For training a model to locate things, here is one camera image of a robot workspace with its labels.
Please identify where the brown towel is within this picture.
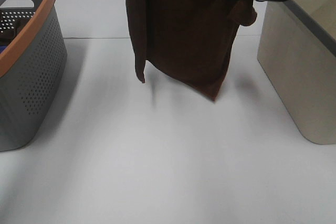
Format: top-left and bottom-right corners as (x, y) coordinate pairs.
(125, 0), (257, 100)

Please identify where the blue towel in basket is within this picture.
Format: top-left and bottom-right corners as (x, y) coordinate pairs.
(0, 46), (7, 53)

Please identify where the beige basket grey rim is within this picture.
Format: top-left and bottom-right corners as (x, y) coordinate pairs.
(257, 0), (335, 145)

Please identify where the grey perforated basket orange rim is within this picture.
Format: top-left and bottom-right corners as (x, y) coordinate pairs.
(1, 0), (67, 151)

